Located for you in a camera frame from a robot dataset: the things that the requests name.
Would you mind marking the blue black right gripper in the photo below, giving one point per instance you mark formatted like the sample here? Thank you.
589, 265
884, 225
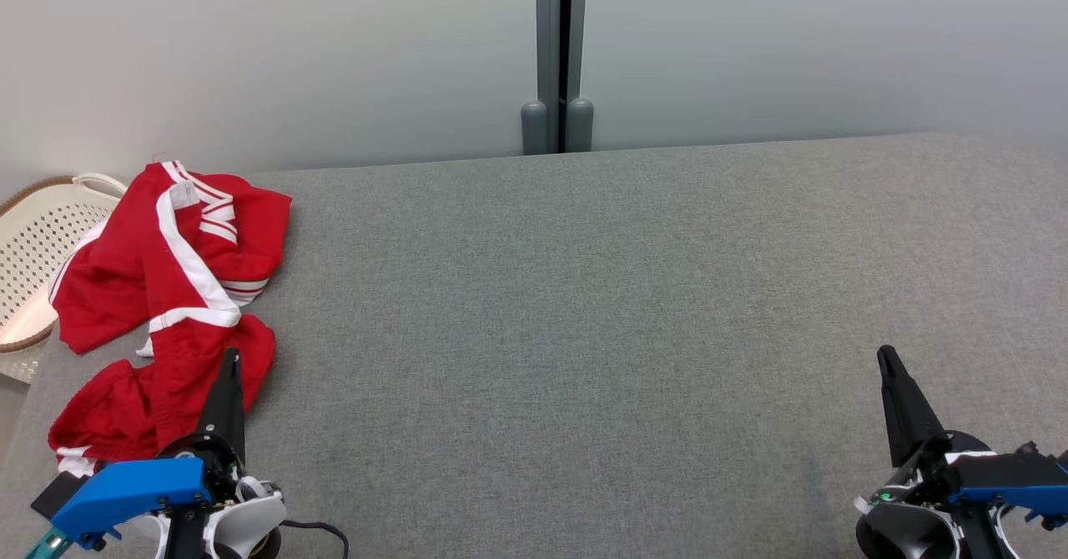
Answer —
1010, 484

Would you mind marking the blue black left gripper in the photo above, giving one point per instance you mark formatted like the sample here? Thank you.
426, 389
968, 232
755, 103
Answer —
125, 492

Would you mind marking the red shorts white trim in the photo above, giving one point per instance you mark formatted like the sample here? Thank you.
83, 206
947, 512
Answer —
196, 375

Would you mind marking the red white striped jersey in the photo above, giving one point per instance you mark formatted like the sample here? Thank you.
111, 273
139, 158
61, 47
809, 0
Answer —
100, 292

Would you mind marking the white perforated laundry basket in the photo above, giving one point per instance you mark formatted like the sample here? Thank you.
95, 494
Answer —
42, 242

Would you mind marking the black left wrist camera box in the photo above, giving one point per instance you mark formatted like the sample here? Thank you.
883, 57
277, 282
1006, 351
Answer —
57, 494

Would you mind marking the grey partition post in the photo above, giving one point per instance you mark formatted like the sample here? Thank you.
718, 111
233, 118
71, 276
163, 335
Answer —
579, 42
546, 42

